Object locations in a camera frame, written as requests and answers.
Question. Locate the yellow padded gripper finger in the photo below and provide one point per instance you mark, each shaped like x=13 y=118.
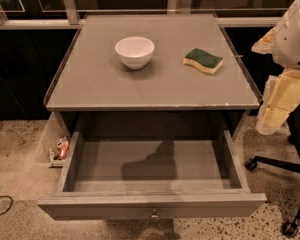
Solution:
x=280 y=98

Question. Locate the grey top drawer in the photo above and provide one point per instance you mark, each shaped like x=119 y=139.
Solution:
x=124 y=178

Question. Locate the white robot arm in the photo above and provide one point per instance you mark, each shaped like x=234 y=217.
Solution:
x=283 y=40

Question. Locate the small metal drawer knob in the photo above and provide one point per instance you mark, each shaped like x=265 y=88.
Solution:
x=154 y=214

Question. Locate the grey drawer cabinet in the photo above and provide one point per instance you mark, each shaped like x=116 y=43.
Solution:
x=94 y=79

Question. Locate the black office chair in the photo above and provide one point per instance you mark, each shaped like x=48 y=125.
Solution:
x=288 y=229

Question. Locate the green and yellow sponge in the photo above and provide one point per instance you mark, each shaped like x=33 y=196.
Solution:
x=203 y=61

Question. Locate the white ceramic bowl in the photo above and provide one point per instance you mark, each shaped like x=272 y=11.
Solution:
x=135 y=52

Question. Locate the metal window frame rail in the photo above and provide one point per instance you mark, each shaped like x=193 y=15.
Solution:
x=70 y=10

